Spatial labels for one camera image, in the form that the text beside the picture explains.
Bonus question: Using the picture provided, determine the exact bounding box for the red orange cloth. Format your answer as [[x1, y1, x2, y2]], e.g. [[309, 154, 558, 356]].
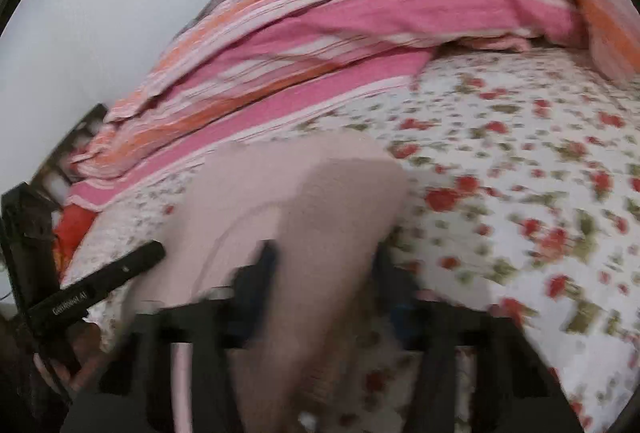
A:
[[52, 205, 98, 281]]

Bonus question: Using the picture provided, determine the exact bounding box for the pink knit sweater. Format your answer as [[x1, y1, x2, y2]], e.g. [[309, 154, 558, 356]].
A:
[[119, 132, 412, 433]]

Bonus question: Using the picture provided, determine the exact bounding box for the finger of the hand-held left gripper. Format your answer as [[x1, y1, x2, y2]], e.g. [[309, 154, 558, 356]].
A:
[[97, 240, 167, 300]]

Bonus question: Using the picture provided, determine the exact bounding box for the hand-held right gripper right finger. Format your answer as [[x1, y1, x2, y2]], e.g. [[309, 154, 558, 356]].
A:
[[374, 249, 585, 433]]

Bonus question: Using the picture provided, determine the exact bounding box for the dark wooden headboard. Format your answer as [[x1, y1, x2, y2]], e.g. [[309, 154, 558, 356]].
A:
[[27, 103, 110, 198]]

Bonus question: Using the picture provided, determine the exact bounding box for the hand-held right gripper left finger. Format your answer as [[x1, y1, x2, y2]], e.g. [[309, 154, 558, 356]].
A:
[[62, 239, 280, 433]]

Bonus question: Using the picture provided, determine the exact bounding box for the floral bed sheet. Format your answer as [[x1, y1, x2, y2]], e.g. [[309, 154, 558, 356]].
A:
[[60, 47, 640, 433]]

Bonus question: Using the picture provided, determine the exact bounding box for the pink orange striped duvet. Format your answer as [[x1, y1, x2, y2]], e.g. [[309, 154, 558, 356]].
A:
[[67, 0, 640, 214]]

